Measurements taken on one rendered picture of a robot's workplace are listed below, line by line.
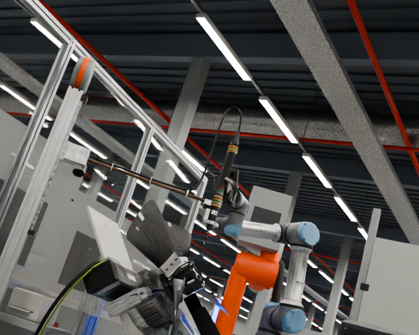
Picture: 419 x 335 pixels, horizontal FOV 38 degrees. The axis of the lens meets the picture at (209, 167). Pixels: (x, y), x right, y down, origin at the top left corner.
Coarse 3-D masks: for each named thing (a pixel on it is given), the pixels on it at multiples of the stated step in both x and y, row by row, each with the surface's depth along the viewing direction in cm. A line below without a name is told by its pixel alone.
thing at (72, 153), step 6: (66, 144) 248; (72, 144) 247; (66, 150) 247; (72, 150) 247; (78, 150) 247; (84, 150) 248; (66, 156) 246; (72, 156) 246; (78, 156) 247; (84, 156) 248; (66, 162) 252; (72, 162) 248; (78, 162) 246; (84, 162) 247
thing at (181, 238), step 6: (168, 228) 264; (174, 228) 266; (180, 228) 270; (174, 234) 262; (180, 234) 264; (186, 234) 268; (174, 240) 258; (180, 240) 260; (186, 240) 262; (180, 246) 256; (186, 246) 258; (180, 252) 252; (186, 252) 254
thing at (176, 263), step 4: (172, 256) 238; (176, 256) 239; (168, 260) 236; (172, 260) 238; (176, 260) 239; (180, 260) 240; (164, 264) 235; (168, 264) 236; (176, 264) 239; (180, 264) 240; (160, 268) 234; (164, 268) 235; (168, 268) 236; (172, 268) 238; (176, 268) 239; (164, 272) 235; (168, 272) 237; (172, 272) 238; (168, 276) 236
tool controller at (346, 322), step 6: (342, 324) 251; (348, 324) 250; (354, 324) 250; (360, 324) 252; (366, 324) 255; (342, 330) 251; (348, 330) 250; (354, 330) 249; (360, 330) 248; (366, 330) 247; (372, 330) 246; (378, 330) 246; (384, 330) 248; (390, 330) 251
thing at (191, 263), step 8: (184, 264) 239; (192, 264) 243; (176, 272) 238; (184, 272) 236; (192, 272) 235; (200, 272) 245; (168, 280) 238; (200, 280) 239; (168, 288) 235; (184, 288) 236; (192, 288) 236; (200, 288) 238
